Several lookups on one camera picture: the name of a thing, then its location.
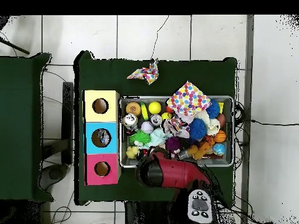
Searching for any mint green knitted cloth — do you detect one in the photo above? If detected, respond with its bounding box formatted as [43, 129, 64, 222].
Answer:
[148, 128, 171, 149]

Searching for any whitish foil wrapper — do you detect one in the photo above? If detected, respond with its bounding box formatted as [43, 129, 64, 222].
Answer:
[165, 115, 190, 139]

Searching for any polka dot cloth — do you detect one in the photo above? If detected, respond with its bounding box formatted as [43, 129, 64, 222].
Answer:
[166, 81, 212, 117]

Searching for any colourful patterned cloth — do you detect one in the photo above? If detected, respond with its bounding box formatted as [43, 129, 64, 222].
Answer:
[126, 58, 160, 86]

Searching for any tan plush animal toy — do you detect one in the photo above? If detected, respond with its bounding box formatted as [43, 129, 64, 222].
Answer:
[188, 142, 214, 161]

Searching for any cream knitted cloth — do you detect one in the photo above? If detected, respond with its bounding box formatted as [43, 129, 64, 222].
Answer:
[205, 111, 221, 136]

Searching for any blue spiky rubber ball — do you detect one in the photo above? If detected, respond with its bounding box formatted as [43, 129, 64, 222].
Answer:
[189, 118, 208, 141]
[207, 99, 221, 119]

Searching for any wooden box with three holes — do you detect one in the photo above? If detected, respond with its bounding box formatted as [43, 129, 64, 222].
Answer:
[83, 89, 121, 186]

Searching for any shallow clear mesh bin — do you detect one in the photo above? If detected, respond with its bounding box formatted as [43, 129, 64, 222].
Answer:
[119, 95, 235, 168]

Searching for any white baseball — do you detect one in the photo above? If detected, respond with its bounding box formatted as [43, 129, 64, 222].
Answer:
[141, 121, 155, 135]

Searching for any plain yellow ball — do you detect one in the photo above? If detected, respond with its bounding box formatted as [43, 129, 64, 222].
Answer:
[148, 101, 162, 115]

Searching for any green spiky rubber ball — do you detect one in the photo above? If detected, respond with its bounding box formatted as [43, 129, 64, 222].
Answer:
[130, 130, 151, 147]

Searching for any crushed silver drink can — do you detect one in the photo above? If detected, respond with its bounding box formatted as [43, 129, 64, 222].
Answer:
[122, 113, 139, 129]

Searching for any orange ball with cream dots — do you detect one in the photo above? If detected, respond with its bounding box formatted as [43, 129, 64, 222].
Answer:
[126, 101, 142, 117]

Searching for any yellow rubber duck toy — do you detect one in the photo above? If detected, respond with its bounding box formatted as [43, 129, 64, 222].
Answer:
[126, 146, 140, 160]

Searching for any dark green table cloth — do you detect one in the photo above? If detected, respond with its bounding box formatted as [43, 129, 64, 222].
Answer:
[0, 51, 53, 202]
[74, 50, 238, 206]

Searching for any black panel stand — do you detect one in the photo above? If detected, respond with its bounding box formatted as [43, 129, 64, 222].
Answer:
[62, 81, 75, 165]

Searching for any grey stand base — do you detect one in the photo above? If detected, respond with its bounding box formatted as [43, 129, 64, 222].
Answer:
[39, 163, 70, 191]

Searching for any black cable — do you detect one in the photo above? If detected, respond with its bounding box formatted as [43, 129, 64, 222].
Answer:
[249, 118, 299, 127]

